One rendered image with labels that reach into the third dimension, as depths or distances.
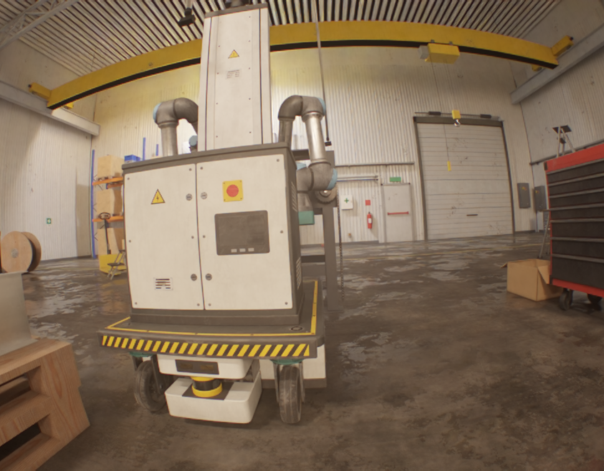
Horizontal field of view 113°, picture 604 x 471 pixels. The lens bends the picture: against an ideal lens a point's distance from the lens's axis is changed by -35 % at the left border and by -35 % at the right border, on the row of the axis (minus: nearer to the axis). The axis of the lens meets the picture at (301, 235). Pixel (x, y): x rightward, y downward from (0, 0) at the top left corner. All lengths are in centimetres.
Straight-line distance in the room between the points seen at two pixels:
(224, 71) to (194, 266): 97
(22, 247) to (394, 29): 1120
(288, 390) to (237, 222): 50
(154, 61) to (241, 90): 914
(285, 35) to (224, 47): 783
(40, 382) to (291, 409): 74
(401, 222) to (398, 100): 485
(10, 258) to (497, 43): 1462
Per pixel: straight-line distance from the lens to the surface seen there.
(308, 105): 164
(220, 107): 146
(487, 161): 1333
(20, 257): 799
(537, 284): 239
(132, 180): 104
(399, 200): 1155
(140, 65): 1079
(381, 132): 1202
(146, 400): 107
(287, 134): 162
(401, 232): 1152
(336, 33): 940
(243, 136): 138
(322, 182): 146
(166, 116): 164
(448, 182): 1229
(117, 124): 1531
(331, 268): 216
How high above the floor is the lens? 58
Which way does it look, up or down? 1 degrees down
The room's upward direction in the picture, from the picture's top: 3 degrees counter-clockwise
